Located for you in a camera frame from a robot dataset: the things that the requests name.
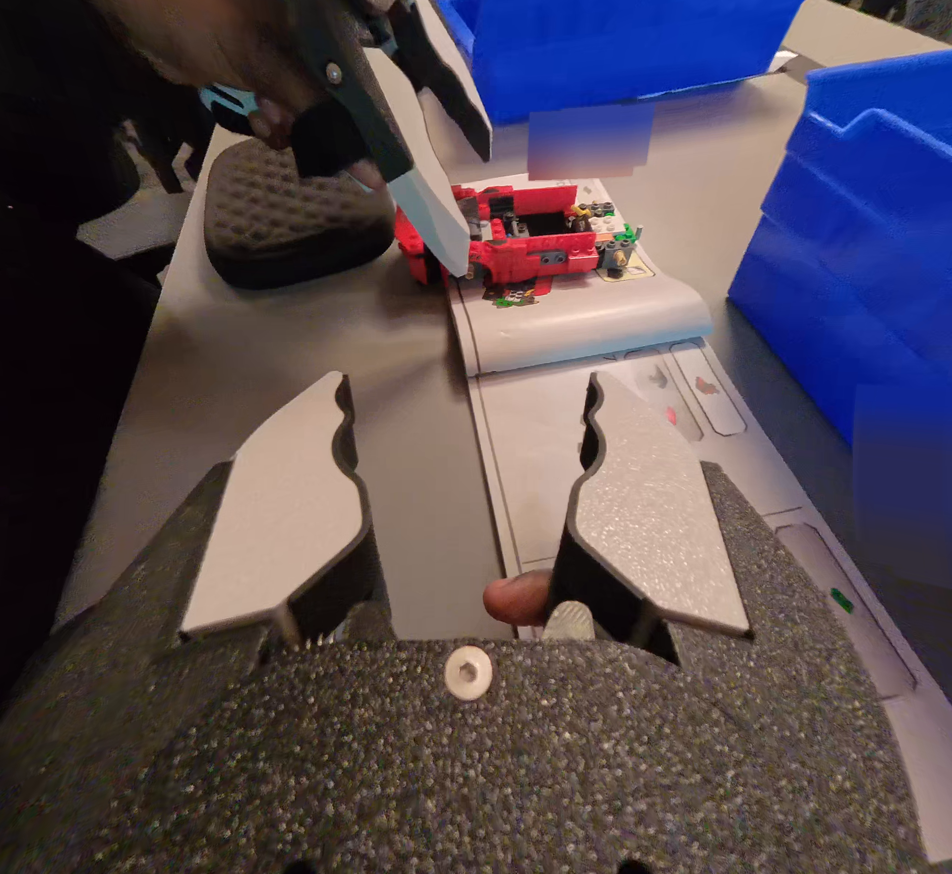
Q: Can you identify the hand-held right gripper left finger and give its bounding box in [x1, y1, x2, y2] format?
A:
[180, 370, 391, 650]

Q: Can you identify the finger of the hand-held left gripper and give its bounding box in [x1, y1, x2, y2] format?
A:
[383, 0, 493, 162]
[383, 163, 475, 280]

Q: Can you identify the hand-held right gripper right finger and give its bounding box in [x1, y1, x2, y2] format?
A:
[550, 370, 752, 644]

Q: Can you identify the red lego car model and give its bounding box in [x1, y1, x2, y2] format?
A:
[394, 182, 645, 302]

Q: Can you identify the lego instruction booklet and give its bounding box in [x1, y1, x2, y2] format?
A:
[445, 176, 952, 704]

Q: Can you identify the person's right hand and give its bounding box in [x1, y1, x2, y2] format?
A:
[482, 569, 556, 627]

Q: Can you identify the person's left hand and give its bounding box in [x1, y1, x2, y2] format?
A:
[30, 0, 324, 149]

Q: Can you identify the black textured wrist rest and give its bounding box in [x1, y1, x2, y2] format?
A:
[203, 137, 397, 292]

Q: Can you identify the blue plastic storage bin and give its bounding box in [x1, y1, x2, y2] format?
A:
[727, 48, 952, 447]
[431, 0, 849, 128]

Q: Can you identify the person's black clothing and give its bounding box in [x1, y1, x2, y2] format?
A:
[0, 0, 218, 707]

